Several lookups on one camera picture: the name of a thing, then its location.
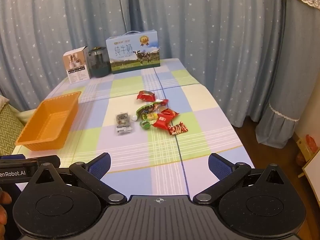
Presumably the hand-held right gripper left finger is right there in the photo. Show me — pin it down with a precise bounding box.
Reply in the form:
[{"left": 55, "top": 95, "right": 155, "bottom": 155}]
[{"left": 29, "top": 152, "right": 128, "bottom": 204}]

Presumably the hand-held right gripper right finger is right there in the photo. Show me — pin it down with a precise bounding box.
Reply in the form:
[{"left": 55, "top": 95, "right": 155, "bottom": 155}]
[{"left": 192, "top": 152, "right": 289, "bottom": 204}]

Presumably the orange plastic tray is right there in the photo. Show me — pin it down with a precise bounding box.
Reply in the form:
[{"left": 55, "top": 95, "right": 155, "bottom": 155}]
[{"left": 15, "top": 91, "right": 82, "bottom": 152}]

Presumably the small silver wrapper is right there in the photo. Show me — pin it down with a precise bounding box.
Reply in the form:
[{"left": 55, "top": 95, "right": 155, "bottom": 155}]
[{"left": 115, "top": 113, "right": 133, "bottom": 136}]

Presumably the red and brown snack packet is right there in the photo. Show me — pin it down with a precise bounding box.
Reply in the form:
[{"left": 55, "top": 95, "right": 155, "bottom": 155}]
[{"left": 167, "top": 121, "right": 188, "bottom": 136}]

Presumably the green and white snack packet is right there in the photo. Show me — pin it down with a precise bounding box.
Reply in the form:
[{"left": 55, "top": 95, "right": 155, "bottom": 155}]
[{"left": 136, "top": 103, "right": 160, "bottom": 117}]

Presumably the person's left hand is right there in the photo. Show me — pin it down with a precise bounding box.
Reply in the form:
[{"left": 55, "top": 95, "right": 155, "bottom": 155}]
[{"left": 0, "top": 190, "right": 12, "bottom": 233}]

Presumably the green chevron pillow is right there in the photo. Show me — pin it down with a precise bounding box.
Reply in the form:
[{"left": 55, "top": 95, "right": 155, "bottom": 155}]
[{"left": 0, "top": 104, "right": 25, "bottom": 156}]

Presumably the checked pastel tablecloth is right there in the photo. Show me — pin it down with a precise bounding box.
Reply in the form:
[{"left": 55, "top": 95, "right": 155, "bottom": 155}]
[{"left": 11, "top": 58, "right": 255, "bottom": 198}]

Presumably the light green sofa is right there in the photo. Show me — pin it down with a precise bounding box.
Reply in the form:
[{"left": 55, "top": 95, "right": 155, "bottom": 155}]
[{"left": 17, "top": 109, "right": 38, "bottom": 124}]

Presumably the white board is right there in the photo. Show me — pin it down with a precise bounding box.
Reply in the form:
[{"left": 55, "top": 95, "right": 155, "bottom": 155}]
[{"left": 302, "top": 149, "right": 320, "bottom": 205}]

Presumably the red plastic bag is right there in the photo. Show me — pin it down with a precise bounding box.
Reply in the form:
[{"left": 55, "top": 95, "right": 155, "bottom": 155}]
[{"left": 305, "top": 134, "right": 319, "bottom": 153}]

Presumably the white product box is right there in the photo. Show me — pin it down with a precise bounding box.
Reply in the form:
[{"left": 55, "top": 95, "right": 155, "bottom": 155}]
[{"left": 62, "top": 46, "right": 91, "bottom": 85}]

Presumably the glass jar with dark lid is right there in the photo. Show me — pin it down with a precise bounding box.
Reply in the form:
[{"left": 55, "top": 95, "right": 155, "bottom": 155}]
[{"left": 88, "top": 46, "right": 112, "bottom": 78}]

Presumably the blue milk carton box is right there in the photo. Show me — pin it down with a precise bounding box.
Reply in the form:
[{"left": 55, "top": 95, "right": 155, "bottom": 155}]
[{"left": 105, "top": 31, "right": 160, "bottom": 75}]

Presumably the blue lace-trimmed cloth cover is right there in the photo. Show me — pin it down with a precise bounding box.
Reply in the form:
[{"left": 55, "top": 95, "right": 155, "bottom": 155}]
[{"left": 255, "top": 0, "right": 320, "bottom": 149}]

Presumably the blue star-print curtain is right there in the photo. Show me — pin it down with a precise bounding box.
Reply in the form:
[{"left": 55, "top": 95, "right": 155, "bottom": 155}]
[{"left": 0, "top": 0, "right": 288, "bottom": 130}]

